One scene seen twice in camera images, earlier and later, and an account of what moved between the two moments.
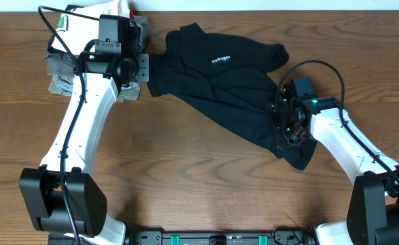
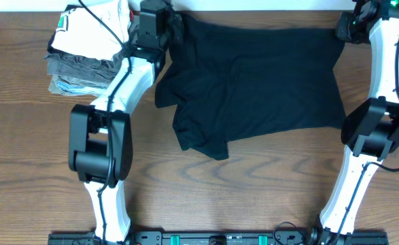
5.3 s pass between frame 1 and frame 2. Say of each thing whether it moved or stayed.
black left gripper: moved
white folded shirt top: stayed
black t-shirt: moved
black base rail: stayed
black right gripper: moved
